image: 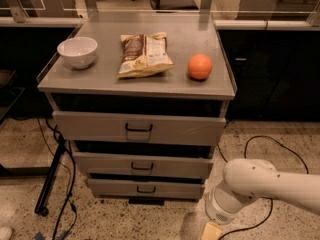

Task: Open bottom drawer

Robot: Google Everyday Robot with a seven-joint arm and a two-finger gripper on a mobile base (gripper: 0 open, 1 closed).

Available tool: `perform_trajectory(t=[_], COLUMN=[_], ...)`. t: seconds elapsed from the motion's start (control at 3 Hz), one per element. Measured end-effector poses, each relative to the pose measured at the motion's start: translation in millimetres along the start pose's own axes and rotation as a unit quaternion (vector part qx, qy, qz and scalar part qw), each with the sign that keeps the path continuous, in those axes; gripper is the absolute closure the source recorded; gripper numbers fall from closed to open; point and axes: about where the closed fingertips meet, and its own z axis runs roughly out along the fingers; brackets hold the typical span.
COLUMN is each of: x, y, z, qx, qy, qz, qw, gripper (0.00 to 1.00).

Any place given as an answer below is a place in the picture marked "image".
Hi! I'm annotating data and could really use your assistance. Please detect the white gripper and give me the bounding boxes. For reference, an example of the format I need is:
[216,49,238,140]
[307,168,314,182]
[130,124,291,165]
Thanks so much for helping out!
[200,181,250,240]

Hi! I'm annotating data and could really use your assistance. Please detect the grey drawer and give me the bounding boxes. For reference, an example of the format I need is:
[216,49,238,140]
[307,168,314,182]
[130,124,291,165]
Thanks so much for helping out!
[87,178,205,200]
[53,111,226,146]
[74,152,213,179]

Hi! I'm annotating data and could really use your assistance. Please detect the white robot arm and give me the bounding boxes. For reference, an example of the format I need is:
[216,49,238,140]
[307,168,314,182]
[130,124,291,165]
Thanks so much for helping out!
[201,158,320,240]

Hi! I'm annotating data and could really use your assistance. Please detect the grey metal drawer cabinet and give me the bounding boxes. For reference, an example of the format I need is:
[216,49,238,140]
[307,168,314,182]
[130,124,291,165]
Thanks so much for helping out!
[37,10,238,206]

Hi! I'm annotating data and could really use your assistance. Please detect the orange ball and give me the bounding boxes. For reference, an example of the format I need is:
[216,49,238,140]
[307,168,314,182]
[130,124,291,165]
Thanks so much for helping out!
[187,53,213,81]

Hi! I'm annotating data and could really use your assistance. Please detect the black stand leg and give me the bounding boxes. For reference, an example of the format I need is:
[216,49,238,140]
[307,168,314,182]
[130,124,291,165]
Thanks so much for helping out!
[34,136,65,217]

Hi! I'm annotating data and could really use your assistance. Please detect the yellow brown chip bag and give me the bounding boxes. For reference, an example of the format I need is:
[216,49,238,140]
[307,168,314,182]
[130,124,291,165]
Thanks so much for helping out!
[117,32,174,78]

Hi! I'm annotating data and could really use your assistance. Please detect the white shoe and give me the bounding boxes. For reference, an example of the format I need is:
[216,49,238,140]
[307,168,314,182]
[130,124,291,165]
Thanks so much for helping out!
[0,226,13,240]

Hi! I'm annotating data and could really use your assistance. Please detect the white ceramic bowl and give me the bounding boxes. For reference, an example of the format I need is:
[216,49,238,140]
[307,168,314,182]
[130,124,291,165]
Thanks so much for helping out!
[57,37,98,69]

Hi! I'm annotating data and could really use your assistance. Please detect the black floor cable right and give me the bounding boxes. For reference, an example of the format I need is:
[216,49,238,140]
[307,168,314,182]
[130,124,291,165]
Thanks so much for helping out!
[216,135,310,240]

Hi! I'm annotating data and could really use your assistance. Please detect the black floor cable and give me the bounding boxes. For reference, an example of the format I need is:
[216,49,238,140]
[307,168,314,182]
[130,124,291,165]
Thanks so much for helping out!
[216,135,310,240]
[36,117,78,240]

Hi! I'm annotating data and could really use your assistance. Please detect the black floor cable left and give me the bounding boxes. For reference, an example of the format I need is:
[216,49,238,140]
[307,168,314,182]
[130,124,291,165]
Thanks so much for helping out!
[36,117,78,240]

